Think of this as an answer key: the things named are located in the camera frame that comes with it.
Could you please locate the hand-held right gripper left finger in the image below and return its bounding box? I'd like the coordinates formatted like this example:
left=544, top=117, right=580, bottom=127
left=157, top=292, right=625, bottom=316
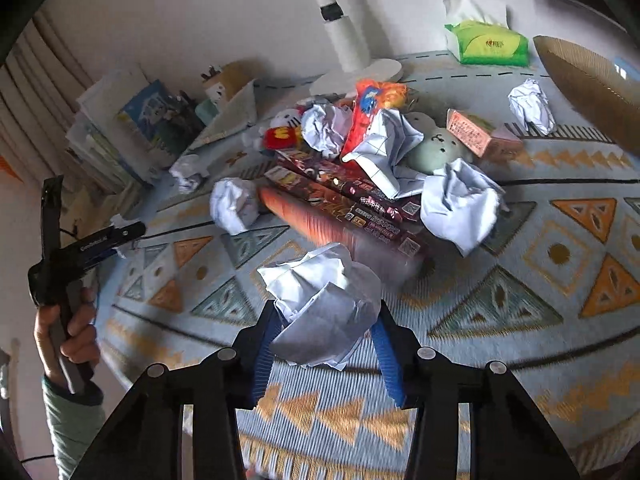
left=75, top=299, right=283, bottom=480

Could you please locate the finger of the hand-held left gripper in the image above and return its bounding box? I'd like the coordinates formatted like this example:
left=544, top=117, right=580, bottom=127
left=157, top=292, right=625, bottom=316
left=41, top=174, right=65, bottom=262
left=62, top=220, right=147, bottom=268

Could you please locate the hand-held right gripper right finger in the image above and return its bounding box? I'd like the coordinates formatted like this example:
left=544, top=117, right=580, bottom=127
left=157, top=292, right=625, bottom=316
left=370, top=300, right=583, bottom=480

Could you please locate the dark red long box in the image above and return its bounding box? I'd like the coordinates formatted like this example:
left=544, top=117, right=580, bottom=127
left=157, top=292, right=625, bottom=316
left=262, top=167, right=435, bottom=261
left=272, top=147, right=408, bottom=221

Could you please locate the orange long box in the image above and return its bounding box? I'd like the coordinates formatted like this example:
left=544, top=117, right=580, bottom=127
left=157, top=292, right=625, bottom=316
left=257, top=187, right=426, bottom=281

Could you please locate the large white paper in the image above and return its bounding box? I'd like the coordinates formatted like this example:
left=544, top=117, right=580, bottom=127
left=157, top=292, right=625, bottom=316
left=419, top=157, right=507, bottom=258

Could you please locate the green plush toy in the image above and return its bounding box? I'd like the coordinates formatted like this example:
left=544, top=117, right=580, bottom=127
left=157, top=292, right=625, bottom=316
left=402, top=112, right=473, bottom=176

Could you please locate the pink box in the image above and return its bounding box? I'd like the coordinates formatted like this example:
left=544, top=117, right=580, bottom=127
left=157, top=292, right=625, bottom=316
left=446, top=108, right=525, bottom=160

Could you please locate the orange snack bag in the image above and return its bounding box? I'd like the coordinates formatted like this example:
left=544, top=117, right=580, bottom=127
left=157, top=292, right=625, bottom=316
left=341, top=78, right=408, bottom=163

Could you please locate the woven wicker basket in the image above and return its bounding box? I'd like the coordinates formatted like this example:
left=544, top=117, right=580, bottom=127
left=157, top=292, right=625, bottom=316
left=532, top=35, right=633, bottom=146

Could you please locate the person's left forearm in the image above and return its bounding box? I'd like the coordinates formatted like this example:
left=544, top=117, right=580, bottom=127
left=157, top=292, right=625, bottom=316
left=41, top=374, right=109, bottom=480

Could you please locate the person's left hand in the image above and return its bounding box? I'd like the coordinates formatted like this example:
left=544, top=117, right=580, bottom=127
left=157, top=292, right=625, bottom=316
left=33, top=286, right=99, bottom=384

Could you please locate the stack of books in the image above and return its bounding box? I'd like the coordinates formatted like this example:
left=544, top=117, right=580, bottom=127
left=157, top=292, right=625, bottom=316
left=65, top=66, right=166, bottom=191

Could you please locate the patterned woven mat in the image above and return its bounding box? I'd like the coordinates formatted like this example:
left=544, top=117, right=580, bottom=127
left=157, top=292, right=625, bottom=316
left=95, top=50, right=640, bottom=480

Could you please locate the beige curtain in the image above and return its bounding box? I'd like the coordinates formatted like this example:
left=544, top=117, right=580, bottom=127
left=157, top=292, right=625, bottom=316
left=0, top=10, right=91, bottom=201

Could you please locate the blue cover picture book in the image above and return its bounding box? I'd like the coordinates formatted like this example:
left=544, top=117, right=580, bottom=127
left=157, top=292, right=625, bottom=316
left=116, top=79, right=193, bottom=168

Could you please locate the mint green small object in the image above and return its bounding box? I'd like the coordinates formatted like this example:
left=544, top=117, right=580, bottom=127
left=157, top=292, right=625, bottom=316
left=196, top=99, right=222, bottom=125

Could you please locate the white cardboard sheet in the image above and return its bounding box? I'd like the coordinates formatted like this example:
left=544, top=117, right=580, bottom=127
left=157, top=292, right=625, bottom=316
left=187, top=80, right=258, bottom=152

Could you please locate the red white plush toy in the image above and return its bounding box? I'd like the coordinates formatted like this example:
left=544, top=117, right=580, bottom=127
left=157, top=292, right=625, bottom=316
left=242, top=107, right=303, bottom=153

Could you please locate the yellow cartoon box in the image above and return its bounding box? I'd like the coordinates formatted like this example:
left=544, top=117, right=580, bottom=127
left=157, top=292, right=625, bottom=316
left=202, top=59, right=271, bottom=111

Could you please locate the pale grey-green plush toy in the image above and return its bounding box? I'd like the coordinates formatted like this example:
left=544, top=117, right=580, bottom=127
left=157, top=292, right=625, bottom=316
left=309, top=89, right=353, bottom=107

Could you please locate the white desk lamp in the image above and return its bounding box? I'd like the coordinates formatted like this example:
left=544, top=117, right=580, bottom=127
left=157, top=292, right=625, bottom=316
left=294, top=0, right=405, bottom=97

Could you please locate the green tissue box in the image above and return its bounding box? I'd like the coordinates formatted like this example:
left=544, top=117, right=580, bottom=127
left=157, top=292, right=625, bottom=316
left=444, top=0, right=530, bottom=67

